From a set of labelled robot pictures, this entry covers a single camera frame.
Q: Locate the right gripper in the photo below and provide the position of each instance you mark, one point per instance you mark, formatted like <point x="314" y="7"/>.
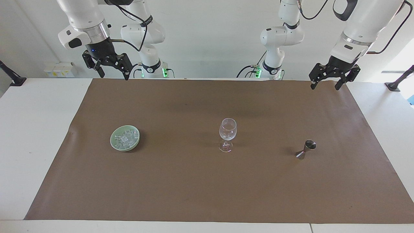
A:
<point x="102" y="50"/>

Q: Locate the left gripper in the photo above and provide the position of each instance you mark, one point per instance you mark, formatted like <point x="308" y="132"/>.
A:
<point x="341" y="63"/>

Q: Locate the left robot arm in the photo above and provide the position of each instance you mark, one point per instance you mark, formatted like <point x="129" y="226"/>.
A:
<point x="365" y="22"/>

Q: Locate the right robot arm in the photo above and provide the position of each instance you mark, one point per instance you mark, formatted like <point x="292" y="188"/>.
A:
<point x="82" y="14"/>

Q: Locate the clear ice cubes pile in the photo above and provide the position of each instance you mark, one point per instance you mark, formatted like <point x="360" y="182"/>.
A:
<point x="125" y="139"/>

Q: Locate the clear wine glass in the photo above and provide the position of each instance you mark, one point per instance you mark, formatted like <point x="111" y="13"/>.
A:
<point x="228" y="131"/>

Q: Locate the small white box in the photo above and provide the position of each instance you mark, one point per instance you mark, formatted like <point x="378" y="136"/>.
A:
<point x="48" y="72"/>
<point x="69" y="71"/>
<point x="58" y="72"/>

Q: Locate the black stand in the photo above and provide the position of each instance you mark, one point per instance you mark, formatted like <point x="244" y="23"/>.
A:
<point x="13" y="77"/>
<point x="396" y="84"/>

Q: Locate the green ceramic bowl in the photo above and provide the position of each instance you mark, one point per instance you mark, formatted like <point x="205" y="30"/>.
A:
<point x="114" y="144"/>

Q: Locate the metal double jigger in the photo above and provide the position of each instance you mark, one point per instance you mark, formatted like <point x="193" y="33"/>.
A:
<point x="305" y="150"/>

